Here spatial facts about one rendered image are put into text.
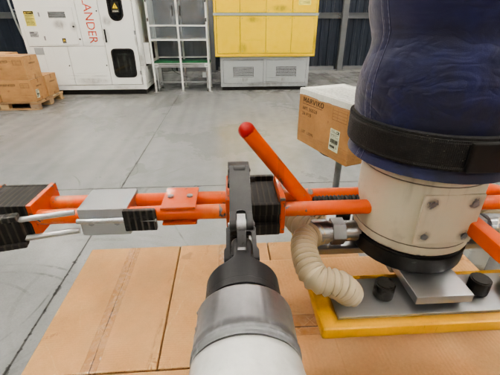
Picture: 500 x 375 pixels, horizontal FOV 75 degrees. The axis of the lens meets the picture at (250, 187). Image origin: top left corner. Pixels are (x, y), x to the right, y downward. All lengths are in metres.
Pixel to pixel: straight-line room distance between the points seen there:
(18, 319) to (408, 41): 2.23
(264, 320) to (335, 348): 0.41
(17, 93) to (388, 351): 7.01
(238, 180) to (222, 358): 0.20
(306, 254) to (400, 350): 0.31
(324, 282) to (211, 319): 0.21
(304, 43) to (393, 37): 7.40
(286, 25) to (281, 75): 1.02
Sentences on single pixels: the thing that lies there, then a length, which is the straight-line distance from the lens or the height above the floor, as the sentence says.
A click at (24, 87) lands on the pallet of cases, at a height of 0.40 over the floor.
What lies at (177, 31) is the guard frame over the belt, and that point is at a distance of 7.64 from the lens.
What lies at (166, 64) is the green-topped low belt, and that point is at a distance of 7.80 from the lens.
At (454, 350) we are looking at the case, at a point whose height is 0.94.
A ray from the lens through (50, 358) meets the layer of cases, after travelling 1.29.
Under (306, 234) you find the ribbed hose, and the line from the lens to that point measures 0.50.
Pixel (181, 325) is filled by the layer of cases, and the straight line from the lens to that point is 1.23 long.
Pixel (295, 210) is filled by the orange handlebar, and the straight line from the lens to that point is 0.48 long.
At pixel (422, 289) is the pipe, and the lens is 0.52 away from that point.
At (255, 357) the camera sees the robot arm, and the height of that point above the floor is 1.27.
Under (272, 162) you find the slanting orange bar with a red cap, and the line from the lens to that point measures 0.46.
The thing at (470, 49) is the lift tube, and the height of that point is 1.45.
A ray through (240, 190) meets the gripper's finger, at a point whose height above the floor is 1.30.
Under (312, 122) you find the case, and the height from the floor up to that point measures 0.81.
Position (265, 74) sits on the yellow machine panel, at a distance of 7.81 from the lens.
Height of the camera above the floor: 1.48
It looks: 28 degrees down
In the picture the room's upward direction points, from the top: straight up
